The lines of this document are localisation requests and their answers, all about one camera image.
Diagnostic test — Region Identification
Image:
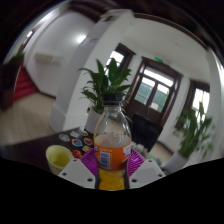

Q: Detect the pale yellow mug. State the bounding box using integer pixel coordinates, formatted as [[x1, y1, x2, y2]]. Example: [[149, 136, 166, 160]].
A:
[[45, 144, 83, 176]]

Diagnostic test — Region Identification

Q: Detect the dark wooden stand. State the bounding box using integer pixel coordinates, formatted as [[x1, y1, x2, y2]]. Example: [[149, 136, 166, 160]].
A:
[[0, 59, 25, 112]]

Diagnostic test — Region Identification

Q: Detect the orange drink plastic bottle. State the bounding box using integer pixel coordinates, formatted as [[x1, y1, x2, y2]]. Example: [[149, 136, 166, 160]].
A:
[[93, 92, 133, 192]]

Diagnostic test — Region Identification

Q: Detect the leafy plant in white pot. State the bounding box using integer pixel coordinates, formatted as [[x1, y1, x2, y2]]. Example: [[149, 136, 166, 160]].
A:
[[162, 102, 215, 175], [78, 58, 134, 135]]

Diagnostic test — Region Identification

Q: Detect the white wall unit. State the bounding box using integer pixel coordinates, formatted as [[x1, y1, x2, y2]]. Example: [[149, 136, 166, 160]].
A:
[[33, 52, 63, 66]]

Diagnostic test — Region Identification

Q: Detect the dark framed window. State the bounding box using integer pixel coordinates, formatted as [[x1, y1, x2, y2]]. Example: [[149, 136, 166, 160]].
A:
[[174, 79, 211, 130], [105, 42, 136, 78]]

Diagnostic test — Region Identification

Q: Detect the black chair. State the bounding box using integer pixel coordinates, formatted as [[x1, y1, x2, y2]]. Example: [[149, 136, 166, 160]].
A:
[[128, 113, 165, 153]]

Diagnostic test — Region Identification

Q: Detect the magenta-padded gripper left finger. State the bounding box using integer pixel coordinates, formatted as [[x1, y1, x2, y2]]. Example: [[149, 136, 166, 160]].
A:
[[57, 148, 100, 190]]

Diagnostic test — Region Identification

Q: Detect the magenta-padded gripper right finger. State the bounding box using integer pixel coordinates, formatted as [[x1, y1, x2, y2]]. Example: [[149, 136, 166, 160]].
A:
[[126, 148, 167, 190]]

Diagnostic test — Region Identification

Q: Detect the small green plant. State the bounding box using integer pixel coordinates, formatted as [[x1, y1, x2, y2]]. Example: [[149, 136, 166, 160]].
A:
[[9, 52, 26, 65]]

